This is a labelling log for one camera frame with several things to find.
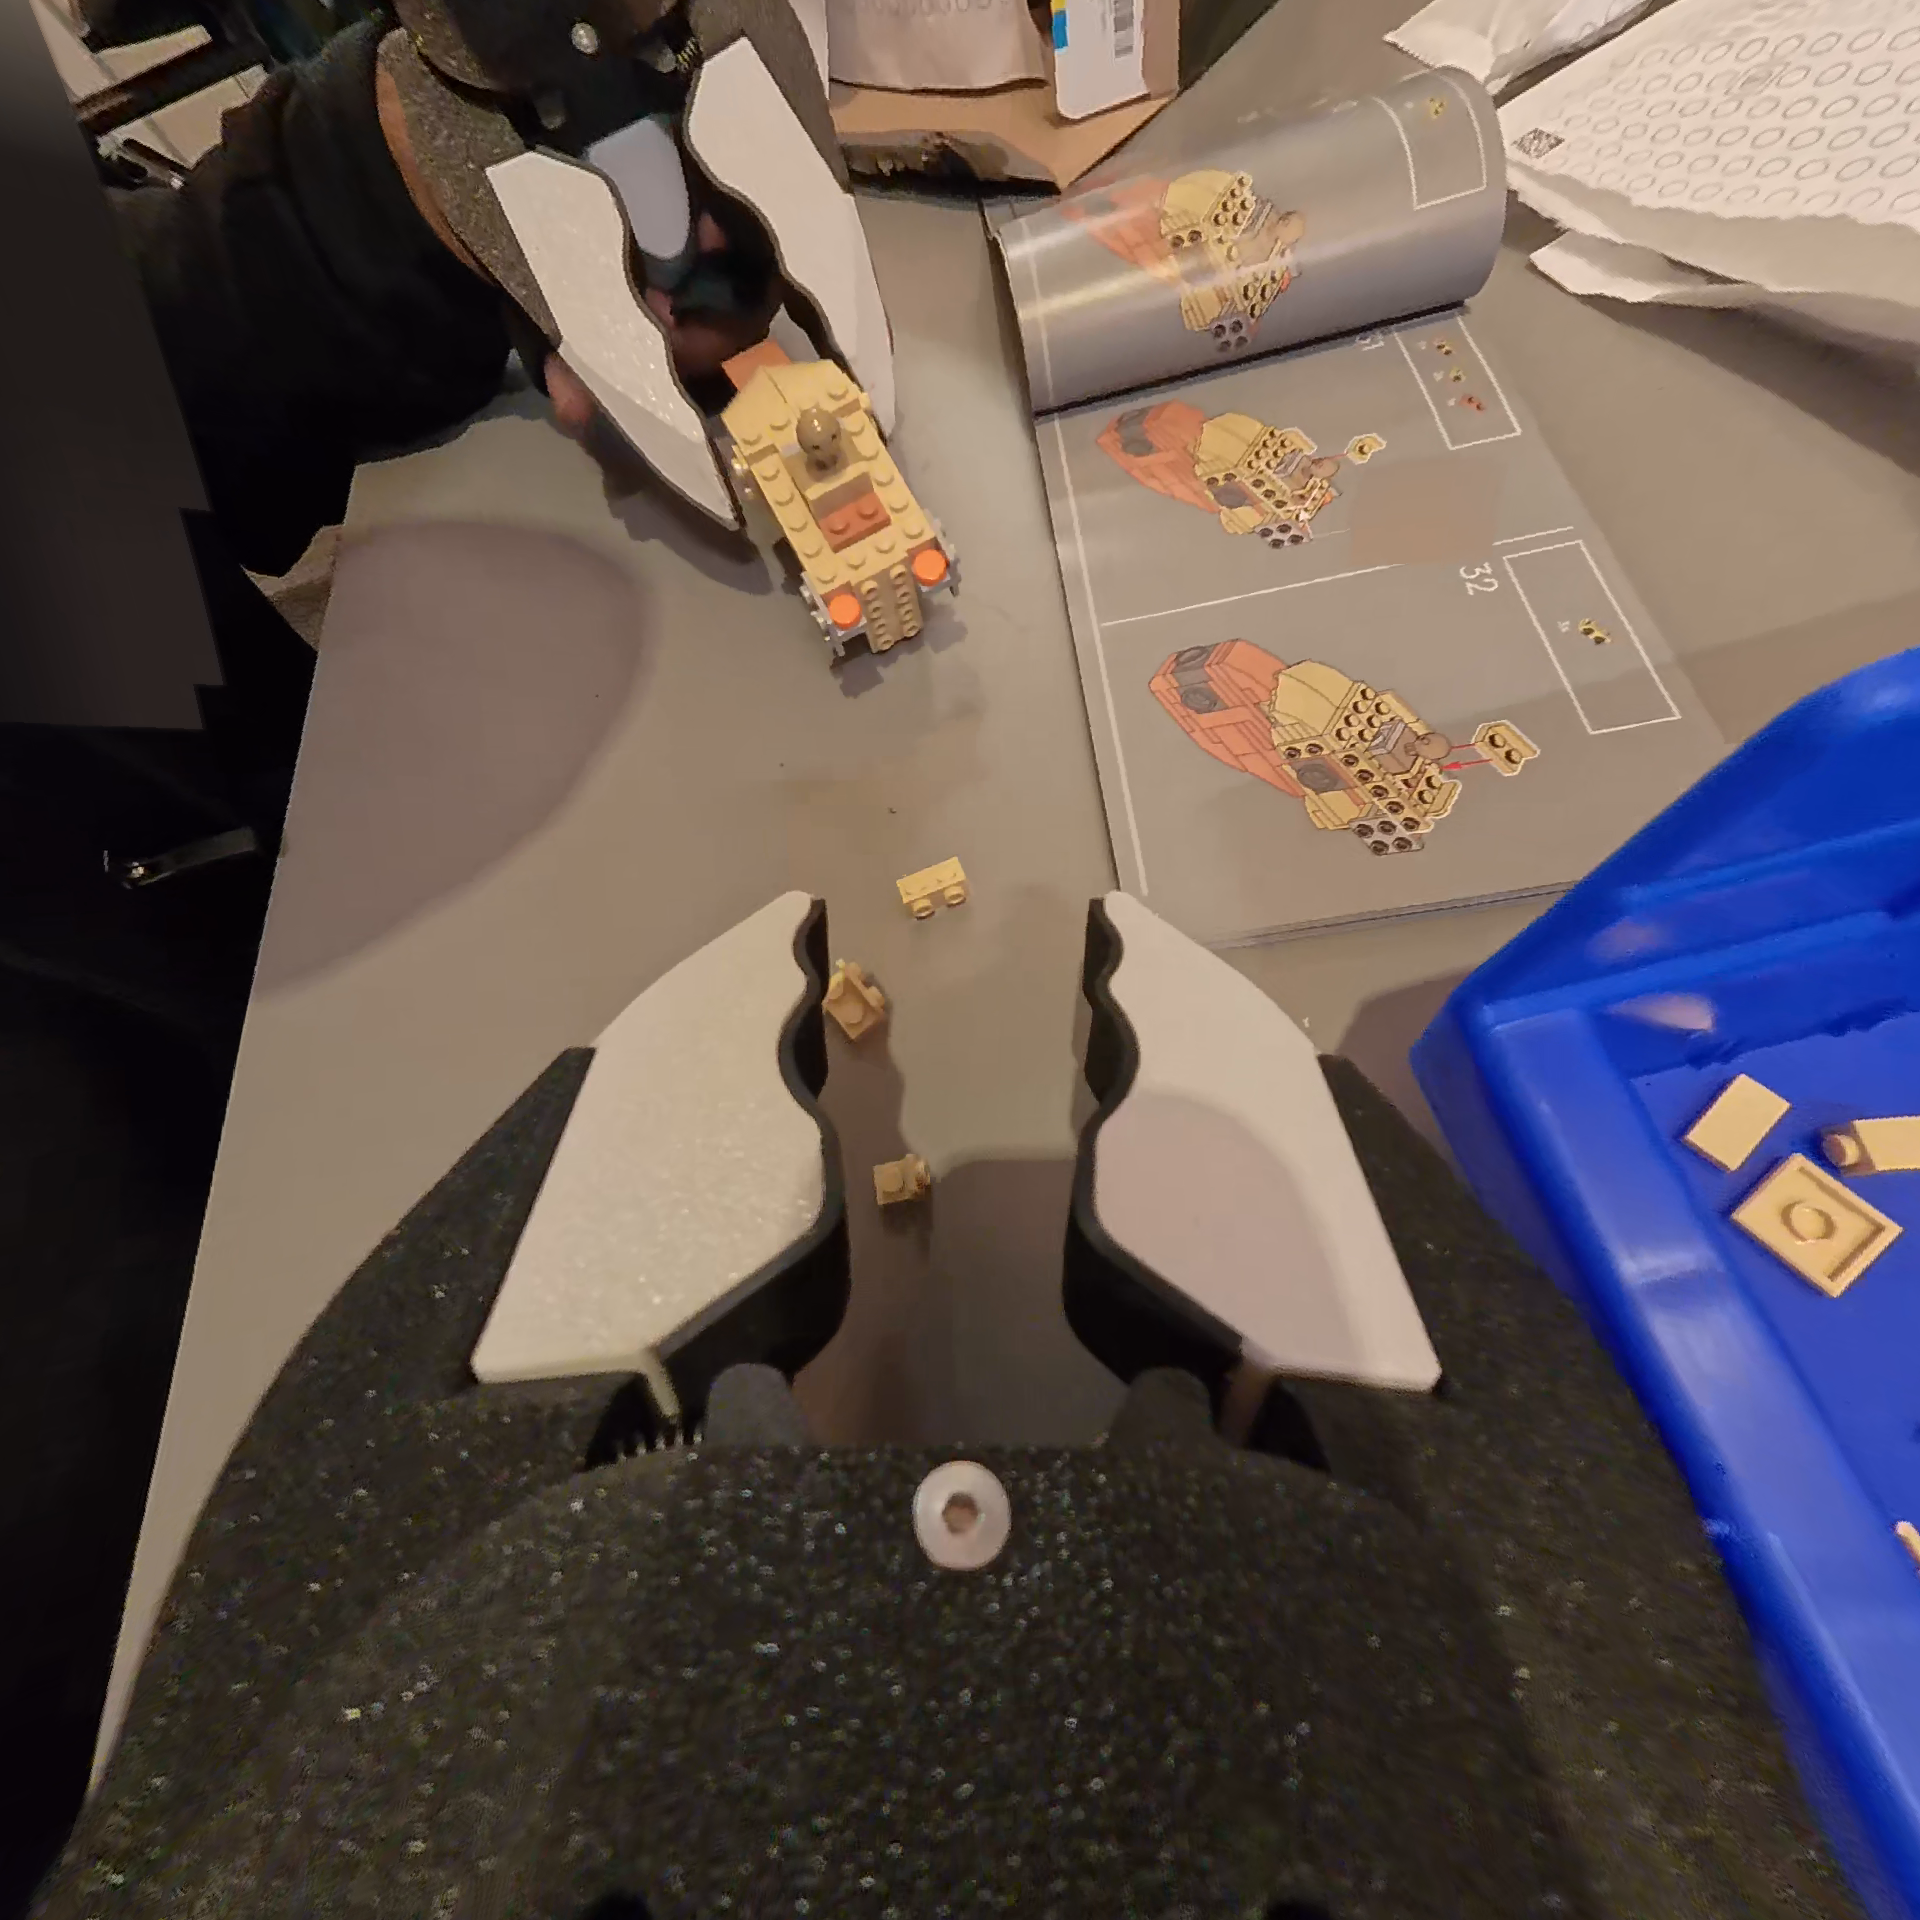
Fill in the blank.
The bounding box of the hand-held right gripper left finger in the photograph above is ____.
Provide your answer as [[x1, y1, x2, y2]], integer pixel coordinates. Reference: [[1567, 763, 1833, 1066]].
[[469, 891, 853, 1420]]

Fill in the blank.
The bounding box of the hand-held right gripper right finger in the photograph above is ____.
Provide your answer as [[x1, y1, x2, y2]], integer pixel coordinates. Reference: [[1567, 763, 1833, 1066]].
[[1060, 891, 1445, 1441]]

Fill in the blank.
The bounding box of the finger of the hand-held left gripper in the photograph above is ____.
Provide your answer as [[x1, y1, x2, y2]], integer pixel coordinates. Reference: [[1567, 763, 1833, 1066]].
[[483, 142, 746, 532], [678, 37, 901, 438]]

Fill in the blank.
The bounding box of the tan and brown brick model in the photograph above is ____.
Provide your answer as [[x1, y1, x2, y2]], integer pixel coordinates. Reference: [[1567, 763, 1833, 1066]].
[[719, 344, 964, 670]]

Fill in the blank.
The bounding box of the blue plastic bin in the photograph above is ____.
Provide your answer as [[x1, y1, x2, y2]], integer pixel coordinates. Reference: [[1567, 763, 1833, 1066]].
[[1410, 647, 1920, 1920]]

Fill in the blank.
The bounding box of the grey brick instruction booklet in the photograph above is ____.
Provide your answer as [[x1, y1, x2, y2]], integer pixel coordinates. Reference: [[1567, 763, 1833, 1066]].
[[983, 69, 1729, 948]]

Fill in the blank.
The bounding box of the pile of tan bricks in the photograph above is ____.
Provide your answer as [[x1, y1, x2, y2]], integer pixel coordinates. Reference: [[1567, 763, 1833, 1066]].
[[1679, 1072, 1920, 1570]]

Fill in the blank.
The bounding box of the person's left forearm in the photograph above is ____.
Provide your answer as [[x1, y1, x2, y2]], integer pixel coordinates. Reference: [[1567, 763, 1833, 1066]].
[[104, 22, 527, 576]]

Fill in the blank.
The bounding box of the grey desk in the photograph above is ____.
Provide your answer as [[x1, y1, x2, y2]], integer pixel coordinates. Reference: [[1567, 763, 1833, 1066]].
[[90, 0, 1920, 1802]]

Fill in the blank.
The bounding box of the person's left hand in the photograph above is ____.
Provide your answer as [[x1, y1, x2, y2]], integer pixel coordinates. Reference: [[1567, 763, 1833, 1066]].
[[539, 283, 758, 450]]

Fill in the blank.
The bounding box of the brown cardboard sheet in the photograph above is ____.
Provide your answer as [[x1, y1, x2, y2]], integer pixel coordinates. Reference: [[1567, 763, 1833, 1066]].
[[832, 80, 1180, 189]]

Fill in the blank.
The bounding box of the white hand-marked paper bag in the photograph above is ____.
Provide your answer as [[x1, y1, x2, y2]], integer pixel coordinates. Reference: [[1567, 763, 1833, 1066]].
[[826, 0, 1051, 91]]

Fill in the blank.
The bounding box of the white barcode label card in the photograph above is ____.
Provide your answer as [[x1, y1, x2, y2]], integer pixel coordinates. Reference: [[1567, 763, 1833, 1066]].
[[1051, 0, 1180, 121]]

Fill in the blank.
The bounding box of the dark cloth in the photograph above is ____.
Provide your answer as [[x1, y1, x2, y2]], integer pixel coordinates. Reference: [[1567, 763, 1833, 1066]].
[[0, 718, 300, 1876]]

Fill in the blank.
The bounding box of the small white paper bag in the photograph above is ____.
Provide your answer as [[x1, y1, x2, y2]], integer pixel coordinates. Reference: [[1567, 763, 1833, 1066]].
[[1382, 0, 1652, 96]]

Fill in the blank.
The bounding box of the large white printed paper bag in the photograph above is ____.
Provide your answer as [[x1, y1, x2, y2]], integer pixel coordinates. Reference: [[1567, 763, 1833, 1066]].
[[1497, 0, 1920, 301]]

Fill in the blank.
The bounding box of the black strap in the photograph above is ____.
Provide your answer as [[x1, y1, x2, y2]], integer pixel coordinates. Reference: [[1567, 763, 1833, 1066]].
[[104, 825, 265, 891]]

